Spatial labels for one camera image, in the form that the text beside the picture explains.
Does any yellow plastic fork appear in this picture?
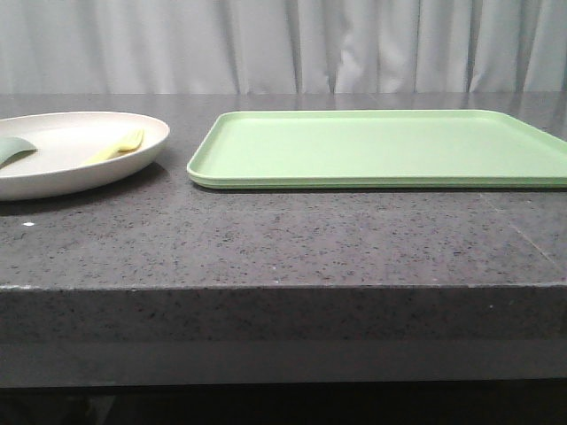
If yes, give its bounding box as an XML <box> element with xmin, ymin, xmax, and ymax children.
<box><xmin>81</xmin><ymin>129</ymin><xmax>144</xmax><ymax>166</ymax></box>

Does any beige round plate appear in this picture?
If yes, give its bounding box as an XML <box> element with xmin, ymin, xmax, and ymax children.
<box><xmin>1</xmin><ymin>112</ymin><xmax>170</xmax><ymax>201</ymax></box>

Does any green plastic spoon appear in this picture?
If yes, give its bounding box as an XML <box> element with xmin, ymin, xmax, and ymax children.
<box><xmin>1</xmin><ymin>136</ymin><xmax>37</xmax><ymax>166</ymax></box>

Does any light green serving tray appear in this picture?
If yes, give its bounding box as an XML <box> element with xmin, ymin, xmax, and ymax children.
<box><xmin>187</xmin><ymin>110</ymin><xmax>566</xmax><ymax>189</ymax></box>

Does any white curtain backdrop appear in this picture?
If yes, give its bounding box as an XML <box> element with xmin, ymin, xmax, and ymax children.
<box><xmin>1</xmin><ymin>1</ymin><xmax>566</xmax><ymax>94</ymax></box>

